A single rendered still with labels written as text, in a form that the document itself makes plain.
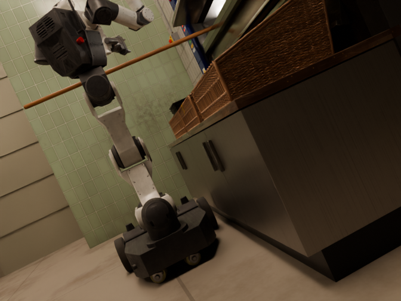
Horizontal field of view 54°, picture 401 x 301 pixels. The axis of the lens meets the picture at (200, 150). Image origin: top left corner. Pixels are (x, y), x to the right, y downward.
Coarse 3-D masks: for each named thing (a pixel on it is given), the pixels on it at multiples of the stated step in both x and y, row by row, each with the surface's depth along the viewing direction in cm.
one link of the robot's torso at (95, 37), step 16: (48, 16) 191; (64, 16) 194; (80, 16) 198; (32, 32) 196; (48, 32) 193; (64, 32) 190; (80, 32) 196; (96, 32) 206; (48, 48) 196; (64, 48) 194; (80, 48) 194; (96, 48) 204; (64, 64) 198; (80, 64) 195; (96, 64) 203
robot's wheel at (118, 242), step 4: (116, 240) 222; (120, 240) 220; (124, 240) 230; (116, 244) 218; (120, 244) 218; (124, 244) 220; (116, 248) 216; (120, 248) 216; (124, 248) 216; (120, 252) 215; (124, 252) 215; (120, 256) 214; (124, 256) 215; (124, 260) 215; (124, 264) 215; (128, 264) 216; (128, 268) 217
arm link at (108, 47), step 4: (104, 36) 229; (104, 40) 226; (108, 40) 225; (112, 40) 228; (116, 40) 232; (104, 44) 228; (108, 44) 230; (112, 44) 234; (116, 44) 236; (104, 48) 228; (108, 48) 229; (112, 48) 235; (108, 52) 228
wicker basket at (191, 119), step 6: (192, 96) 187; (186, 102) 198; (192, 102) 187; (180, 108) 223; (186, 108) 207; (192, 108) 191; (180, 114) 238; (186, 114) 216; (192, 114) 198; (198, 114) 187; (186, 120) 227; (192, 120) 205; (198, 120) 189; (186, 126) 235; (192, 126) 215
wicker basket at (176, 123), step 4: (176, 112) 248; (176, 116) 255; (172, 120) 276; (176, 120) 263; (180, 120) 247; (172, 124) 286; (176, 124) 270; (180, 124) 255; (172, 128) 294; (176, 128) 280; (180, 128) 262; (184, 128) 246; (176, 132) 286; (180, 132) 268; (184, 132) 251; (176, 136) 295; (180, 136) 274
